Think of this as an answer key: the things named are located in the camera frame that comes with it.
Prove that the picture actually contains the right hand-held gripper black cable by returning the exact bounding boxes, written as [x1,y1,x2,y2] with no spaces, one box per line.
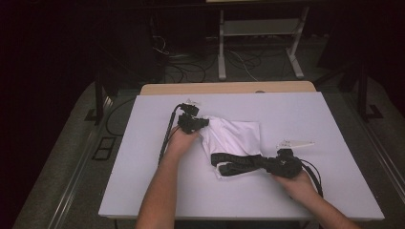
[297,157,324,198]

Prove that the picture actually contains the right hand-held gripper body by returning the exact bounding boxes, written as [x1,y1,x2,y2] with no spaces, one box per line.
[272,138,315,179]

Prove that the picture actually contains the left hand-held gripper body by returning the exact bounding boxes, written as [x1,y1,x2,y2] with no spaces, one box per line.
[178,98,203,135]

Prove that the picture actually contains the white table board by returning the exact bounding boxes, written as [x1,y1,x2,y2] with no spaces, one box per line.
[98,92,385,221]

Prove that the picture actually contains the white floor cable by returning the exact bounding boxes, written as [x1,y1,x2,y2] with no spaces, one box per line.
[227,49,260,82]

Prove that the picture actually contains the black floor socket frame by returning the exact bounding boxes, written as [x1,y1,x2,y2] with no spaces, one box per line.
[92,136,117,161]

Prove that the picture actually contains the left hand-held gripper black cable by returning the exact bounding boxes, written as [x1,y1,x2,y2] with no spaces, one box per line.
[158,103,185,166]

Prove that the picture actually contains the hand-held gripper black cable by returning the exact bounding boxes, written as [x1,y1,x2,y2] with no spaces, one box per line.
[297,157,324,198]
[158,103,185,166]

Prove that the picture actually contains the metal floor rail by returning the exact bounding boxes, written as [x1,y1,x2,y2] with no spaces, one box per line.
[345,94,405,204]
[47,94,115,229]

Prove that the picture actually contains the bundle of black floor cables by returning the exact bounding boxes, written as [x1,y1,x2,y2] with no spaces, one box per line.
[152,34,208,84]

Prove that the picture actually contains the black floor cable loop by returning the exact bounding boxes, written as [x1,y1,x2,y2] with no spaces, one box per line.
[105,96,137,137]

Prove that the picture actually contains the person's right hand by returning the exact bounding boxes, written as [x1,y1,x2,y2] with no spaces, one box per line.
[271,173,319,204]

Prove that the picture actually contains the black metal stand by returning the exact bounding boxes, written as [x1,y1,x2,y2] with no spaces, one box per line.
[357,61,385,121]
[84,71,114,126]

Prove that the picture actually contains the white shorts with black waistband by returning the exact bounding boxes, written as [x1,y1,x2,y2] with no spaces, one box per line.
[199,114,278,179]

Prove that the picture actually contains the person's left hand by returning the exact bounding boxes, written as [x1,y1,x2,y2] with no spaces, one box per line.
[167,127,200,156]

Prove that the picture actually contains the white metal desk frame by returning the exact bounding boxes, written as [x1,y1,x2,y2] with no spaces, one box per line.
[217,5,310,81]

